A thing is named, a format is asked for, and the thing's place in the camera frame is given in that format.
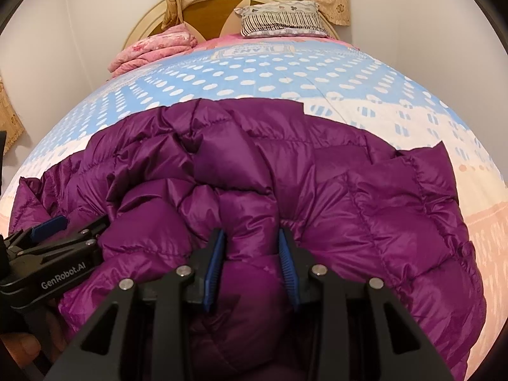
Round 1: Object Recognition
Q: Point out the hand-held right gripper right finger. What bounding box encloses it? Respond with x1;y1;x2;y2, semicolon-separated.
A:
278;228;455;381

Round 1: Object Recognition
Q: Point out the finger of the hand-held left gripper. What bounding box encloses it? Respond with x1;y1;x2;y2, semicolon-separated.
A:
30;216;68;243
59;214;110;244

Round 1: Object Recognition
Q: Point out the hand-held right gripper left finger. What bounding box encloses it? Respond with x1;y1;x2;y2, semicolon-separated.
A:
42;228;227;381

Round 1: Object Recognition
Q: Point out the purple puffer jacket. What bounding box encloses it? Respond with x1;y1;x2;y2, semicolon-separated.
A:
8;97;487;381

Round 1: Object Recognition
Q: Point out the person's left hand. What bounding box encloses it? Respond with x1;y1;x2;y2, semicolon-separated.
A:
0;325;42;370

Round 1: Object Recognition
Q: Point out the wide beige floral curtain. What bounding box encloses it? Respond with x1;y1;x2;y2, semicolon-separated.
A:
0;77;25;155

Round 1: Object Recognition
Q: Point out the pink folded blanket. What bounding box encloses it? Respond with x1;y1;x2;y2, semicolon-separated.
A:
108;23;198;77

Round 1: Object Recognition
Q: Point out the bed with polka dot bedspread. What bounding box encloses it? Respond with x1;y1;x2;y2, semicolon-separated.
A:
0;34;508;381

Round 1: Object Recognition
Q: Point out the cream wooden headboard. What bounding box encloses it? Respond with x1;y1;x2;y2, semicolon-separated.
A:
121;0;338;48

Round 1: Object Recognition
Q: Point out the striped pillow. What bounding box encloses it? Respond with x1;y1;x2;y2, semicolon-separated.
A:
234;1;328;39

